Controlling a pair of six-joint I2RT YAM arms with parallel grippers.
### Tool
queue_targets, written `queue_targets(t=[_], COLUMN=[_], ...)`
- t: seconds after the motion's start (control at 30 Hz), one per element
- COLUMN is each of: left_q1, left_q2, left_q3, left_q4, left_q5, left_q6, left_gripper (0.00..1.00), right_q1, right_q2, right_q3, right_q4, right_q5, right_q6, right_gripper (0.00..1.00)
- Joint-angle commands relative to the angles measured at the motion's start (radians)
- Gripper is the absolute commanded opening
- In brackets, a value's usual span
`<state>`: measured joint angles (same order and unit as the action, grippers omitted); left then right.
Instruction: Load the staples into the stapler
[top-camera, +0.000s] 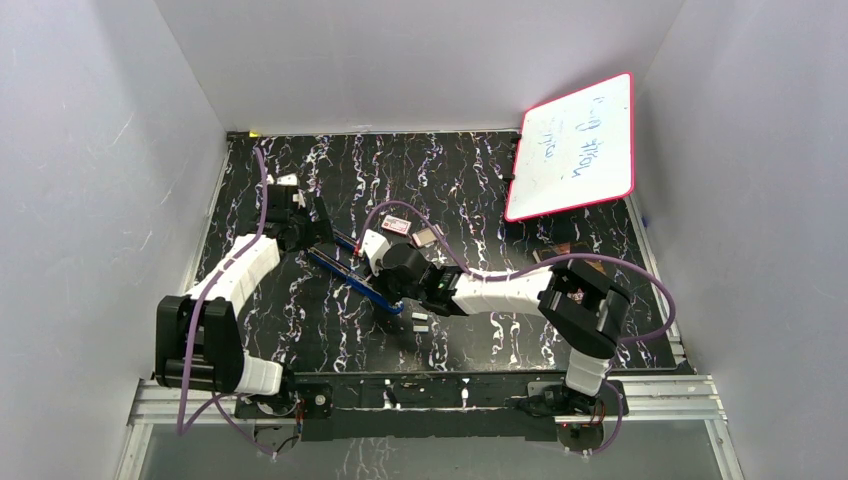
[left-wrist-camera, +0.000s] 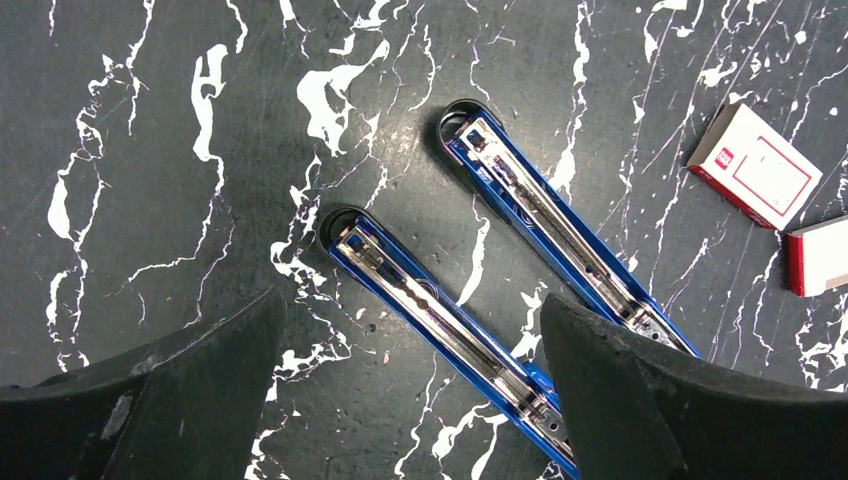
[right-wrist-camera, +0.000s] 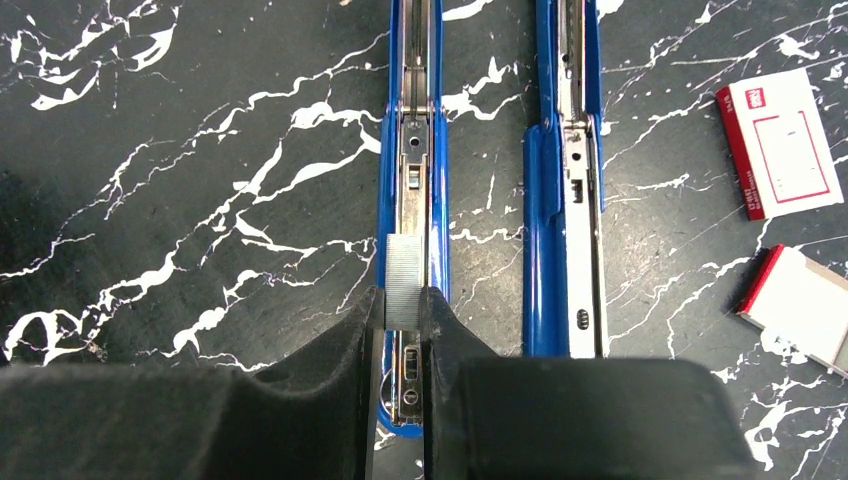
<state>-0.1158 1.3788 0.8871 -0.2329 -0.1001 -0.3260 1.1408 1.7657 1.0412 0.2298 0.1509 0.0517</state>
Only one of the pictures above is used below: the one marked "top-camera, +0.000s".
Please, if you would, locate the blue stapler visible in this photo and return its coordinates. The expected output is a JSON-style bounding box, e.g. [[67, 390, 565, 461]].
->
[[306, 247, 404, 315], [333, 229, 358, 256]]

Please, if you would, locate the staple box tray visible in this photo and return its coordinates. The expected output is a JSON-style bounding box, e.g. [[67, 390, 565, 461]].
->
[[411, 225, 443, 248]]

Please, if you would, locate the red white staple box sleeve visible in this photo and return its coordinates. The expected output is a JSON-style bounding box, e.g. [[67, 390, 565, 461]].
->
[[380, 215, 412, 236]]

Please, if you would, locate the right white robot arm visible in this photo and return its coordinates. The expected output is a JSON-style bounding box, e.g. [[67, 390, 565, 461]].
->
[[366, 244, 632, 414]]

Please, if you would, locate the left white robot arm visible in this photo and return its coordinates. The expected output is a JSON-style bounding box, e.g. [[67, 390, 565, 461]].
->
[[154, 185, 334, 416]]

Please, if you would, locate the dark brown book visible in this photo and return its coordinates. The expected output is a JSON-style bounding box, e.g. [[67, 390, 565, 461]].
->
[[532, 242, 606, 273]]

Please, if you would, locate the pink framed whiteboard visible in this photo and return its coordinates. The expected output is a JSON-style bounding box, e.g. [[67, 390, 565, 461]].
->
[[504, 72, 635, 222]]

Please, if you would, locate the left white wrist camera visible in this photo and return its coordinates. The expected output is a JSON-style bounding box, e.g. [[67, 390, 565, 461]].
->
[[275, 174, 299, 188]]

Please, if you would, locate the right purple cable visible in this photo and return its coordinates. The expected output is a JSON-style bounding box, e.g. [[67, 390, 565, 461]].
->
[[357, 200, 678, 458]]

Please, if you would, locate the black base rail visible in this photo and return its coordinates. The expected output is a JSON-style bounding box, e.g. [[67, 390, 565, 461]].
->
[[235, 370, 630, 445]]

